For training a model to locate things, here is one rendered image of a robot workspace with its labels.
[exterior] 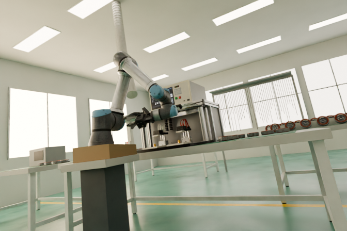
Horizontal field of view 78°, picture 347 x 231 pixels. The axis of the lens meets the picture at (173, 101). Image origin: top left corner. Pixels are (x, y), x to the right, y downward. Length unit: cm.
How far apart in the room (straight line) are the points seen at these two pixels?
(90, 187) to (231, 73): 756
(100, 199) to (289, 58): 763
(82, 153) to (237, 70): 750
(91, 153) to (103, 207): 29
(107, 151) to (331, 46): 781
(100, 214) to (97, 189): 13
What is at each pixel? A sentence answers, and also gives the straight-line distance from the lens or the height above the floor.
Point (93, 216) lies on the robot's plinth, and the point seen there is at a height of 46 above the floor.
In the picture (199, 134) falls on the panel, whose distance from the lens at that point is 195.
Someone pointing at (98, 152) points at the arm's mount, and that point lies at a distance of 130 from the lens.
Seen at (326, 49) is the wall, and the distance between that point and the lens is 835.
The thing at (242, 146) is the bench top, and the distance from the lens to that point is 131.
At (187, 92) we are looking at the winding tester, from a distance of 189.
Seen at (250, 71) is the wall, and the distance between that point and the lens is 831.
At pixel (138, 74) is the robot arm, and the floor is 122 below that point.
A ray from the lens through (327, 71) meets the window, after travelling 817.
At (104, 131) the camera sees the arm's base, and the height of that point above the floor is 91.
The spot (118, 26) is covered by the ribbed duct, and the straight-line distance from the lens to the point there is 382.
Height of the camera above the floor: 77
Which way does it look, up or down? 12 degrees up
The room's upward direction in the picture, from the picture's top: 8 degrees counter-clockwise
